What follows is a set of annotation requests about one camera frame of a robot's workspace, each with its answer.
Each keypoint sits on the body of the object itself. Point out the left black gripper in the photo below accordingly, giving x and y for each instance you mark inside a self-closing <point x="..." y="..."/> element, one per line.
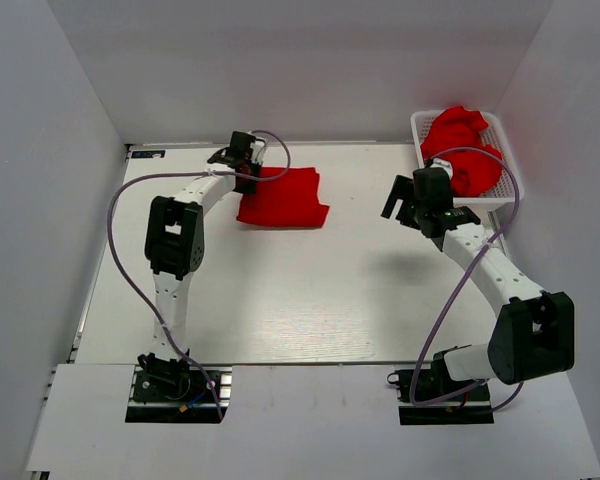
<point x="247" y="188"/>

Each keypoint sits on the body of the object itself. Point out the white plastic basket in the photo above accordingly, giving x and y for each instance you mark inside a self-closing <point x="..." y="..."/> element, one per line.
<point x="509" y="185"/>

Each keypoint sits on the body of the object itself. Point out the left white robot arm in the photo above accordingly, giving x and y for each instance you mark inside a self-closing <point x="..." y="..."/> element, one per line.
<point x="175" y="239"/>

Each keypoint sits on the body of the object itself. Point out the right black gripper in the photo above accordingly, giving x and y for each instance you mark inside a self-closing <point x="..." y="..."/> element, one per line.
<point x="403" y="189"/>

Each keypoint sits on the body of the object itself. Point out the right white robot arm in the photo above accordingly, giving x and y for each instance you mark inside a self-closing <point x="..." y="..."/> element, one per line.
<point x="534" y="333"/>

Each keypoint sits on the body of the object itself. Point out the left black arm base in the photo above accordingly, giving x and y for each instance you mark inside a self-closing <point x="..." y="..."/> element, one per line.
<point x="174" y="392"/>

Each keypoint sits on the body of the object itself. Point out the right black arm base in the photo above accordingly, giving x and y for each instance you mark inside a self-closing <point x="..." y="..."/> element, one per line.
<point x="449" y="403"/>

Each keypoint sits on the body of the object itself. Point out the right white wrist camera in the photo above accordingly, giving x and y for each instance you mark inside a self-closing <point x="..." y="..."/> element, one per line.
<point x="437" y="162"/>

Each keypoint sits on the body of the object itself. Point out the blue table label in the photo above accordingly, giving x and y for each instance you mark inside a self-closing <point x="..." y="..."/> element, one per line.
<point x="147" y="154"/>

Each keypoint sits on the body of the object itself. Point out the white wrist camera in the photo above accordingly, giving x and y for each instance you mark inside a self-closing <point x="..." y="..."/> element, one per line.
<point x="258" y="147"/>
<point x="437" y="162"/>

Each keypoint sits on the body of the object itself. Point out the red t shirt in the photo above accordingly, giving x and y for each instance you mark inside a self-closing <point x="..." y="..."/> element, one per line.
<point x="290" y="202"/>

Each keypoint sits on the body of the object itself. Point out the red t shirts pile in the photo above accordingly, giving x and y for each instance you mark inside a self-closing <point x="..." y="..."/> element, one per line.
<point x="455" y="136"/>

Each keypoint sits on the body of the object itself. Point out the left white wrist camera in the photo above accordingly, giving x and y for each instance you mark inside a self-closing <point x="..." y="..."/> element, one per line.
<point x="258" y="147"/>

